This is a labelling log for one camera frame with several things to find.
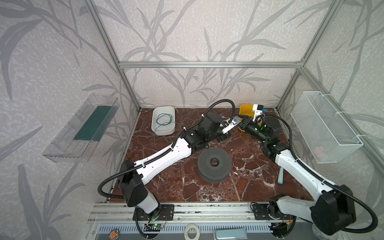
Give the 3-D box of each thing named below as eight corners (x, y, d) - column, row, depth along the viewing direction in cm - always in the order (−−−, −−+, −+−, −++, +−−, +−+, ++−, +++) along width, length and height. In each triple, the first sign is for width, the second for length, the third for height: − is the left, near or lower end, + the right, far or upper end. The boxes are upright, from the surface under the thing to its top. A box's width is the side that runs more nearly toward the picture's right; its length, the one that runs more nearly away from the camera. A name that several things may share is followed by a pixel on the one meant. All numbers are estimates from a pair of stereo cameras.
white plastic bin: (153, 138, 104) (150, 133, 99) (155, 112, 120) (153, 106, 115) (175, 136, 105) (174, 130, 100) (175, 110, 121) (173, 104, 116)
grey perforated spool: (197, 183, 85) (197, 179, 80) (198, 152, 98) (198, 146, 92) (231, 183, 85) (233, 179, 80) (228, 152, 98) (229, 146, 92)
